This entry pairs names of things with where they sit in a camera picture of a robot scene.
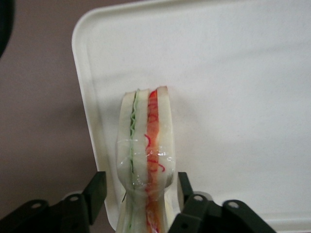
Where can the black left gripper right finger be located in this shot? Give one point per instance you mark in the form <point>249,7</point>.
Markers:
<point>213,216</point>

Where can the triangle sandwich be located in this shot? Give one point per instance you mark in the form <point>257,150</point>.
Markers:
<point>145,150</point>

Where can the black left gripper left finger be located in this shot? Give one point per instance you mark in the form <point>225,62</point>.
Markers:
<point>60,213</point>

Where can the beige rectangular tray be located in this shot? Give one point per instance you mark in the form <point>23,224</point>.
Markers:
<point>218,97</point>

